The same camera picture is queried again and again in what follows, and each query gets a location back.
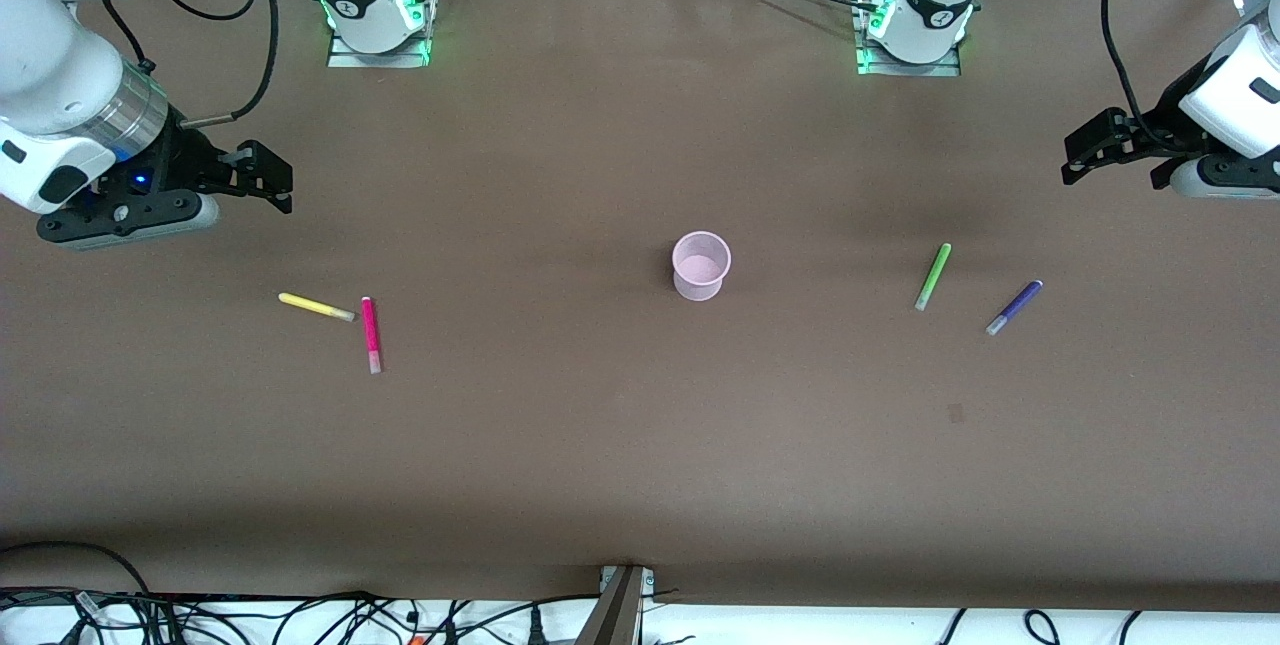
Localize pink pen holder cup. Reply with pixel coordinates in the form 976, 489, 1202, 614
671, 231, 733, 303

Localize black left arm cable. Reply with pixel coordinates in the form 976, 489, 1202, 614
1100, 0, 1179, 152

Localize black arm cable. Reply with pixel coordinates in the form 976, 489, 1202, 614
1100, 0, 1179, 152
100, 0, 281, 129

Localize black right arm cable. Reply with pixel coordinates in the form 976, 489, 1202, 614
100, 0, 281, 129

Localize green marker pen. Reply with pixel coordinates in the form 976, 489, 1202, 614
914, 242, 953, 313

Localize purple marker pen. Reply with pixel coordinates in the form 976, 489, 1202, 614
985, 279, 1044, 337

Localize yellow marker pen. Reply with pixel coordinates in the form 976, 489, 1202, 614
278, 292, 357, 323

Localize pink marker pen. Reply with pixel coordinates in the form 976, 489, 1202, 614
360, 296, 384, 375

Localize tangled black floor cables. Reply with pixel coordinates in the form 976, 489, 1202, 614
0, 587, 603, 645

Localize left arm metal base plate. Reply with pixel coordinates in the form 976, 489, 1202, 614
857, 45, 963, 78

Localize aluminium table post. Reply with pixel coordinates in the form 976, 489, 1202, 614
574, 564, 657, 645

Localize black looped floor cable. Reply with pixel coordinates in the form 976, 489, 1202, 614
0, 539, 153, 604

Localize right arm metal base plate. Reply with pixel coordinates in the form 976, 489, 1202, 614
327, 33, 433, 69

